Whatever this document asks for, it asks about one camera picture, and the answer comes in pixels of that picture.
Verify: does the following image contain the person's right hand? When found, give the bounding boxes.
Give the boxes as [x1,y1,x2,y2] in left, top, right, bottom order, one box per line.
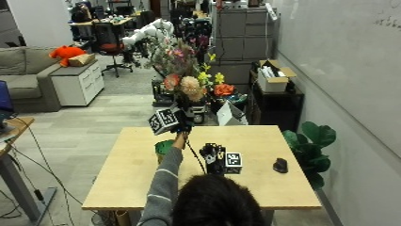
[198,142,228,176]

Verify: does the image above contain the person's left hand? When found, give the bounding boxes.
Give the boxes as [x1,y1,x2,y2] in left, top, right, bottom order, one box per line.
[168,107,196,136]

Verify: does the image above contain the peach and pink flower bunch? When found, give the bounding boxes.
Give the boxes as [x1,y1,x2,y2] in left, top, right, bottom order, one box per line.
[162,73,209,109]

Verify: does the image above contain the white marker cube left glove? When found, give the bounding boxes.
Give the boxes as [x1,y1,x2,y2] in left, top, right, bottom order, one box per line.
[146,107,181,137]

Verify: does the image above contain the white marker cube glove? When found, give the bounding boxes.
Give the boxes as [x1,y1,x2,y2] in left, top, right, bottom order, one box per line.
[224,152,244,175]
[146,107,181,137]

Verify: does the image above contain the white marker cube right glove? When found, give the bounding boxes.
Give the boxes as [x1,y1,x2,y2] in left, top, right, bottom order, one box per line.
[224,152,244,175]

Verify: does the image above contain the white folded paper box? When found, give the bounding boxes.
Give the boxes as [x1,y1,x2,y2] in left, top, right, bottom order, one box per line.
[216,100,249,127]

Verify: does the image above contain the black crate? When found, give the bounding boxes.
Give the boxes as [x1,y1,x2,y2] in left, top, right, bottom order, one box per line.
[150,76,177,108]

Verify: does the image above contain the green vase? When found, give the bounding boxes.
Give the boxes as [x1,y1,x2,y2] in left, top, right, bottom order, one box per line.
[154,139,177,165]

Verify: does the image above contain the orange flower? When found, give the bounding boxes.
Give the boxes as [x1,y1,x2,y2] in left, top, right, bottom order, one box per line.
[213,83,237,98]

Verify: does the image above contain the yellow flowers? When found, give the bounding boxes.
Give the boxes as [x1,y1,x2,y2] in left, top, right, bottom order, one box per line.
[197,52,226,88]

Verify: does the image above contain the black computer mouse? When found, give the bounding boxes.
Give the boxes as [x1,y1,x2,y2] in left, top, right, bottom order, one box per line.
[272,157,289,174]

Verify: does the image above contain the pink mixed flower bunch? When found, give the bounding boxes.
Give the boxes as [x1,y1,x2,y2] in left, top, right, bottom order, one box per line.
[144,35,210,77]

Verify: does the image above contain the black cabinet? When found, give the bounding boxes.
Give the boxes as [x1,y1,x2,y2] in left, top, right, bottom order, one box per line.
[248,69,306,133]

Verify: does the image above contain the green leafy plant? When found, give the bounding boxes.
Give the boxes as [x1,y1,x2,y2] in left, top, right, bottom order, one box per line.
[281,121,338,191]

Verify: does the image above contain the open cardboard box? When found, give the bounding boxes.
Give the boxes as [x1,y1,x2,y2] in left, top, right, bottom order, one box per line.
[256,59,298,94]

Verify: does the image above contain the white drawer cabinet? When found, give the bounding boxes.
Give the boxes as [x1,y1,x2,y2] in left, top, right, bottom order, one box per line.
[49,60,107,107]

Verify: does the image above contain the grey filing cabinets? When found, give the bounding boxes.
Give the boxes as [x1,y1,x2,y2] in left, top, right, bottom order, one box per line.
[210,5,280,87]

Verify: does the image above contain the white orchid flowers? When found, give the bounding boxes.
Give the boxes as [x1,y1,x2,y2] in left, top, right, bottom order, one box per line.
[120,18,176,47]

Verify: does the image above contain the black office chair red seat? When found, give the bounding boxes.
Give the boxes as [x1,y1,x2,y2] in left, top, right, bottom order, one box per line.
[92,21,136,79]

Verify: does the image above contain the cardboard tube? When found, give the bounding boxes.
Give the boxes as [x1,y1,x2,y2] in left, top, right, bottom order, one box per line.
[115,209,132,226]

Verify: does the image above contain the orange plush toy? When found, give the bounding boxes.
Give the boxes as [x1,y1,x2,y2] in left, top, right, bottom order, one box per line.
[48,45,88,68]

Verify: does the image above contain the wooden office desk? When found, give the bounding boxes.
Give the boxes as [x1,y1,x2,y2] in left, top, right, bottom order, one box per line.
[68,16,136,43]

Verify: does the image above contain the grey sofa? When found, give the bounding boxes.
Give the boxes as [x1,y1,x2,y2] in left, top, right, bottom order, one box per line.
[0,46,65,114]

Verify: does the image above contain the blue monitor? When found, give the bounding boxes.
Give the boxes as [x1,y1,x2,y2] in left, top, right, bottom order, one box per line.
[0,79,16,116]

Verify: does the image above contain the wooden desk with grey leg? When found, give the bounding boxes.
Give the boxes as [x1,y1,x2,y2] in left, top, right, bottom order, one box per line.
[0,116,59,223]

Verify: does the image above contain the black glove cable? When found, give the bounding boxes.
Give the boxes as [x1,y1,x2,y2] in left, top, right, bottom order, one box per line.
[184,137,209,174]

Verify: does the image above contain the black floor cable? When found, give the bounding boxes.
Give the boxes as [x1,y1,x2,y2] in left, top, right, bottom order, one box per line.
[7,115,85,209]

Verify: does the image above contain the white wall board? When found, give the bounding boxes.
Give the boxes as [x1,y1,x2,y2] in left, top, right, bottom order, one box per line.
[274,0,401,159]

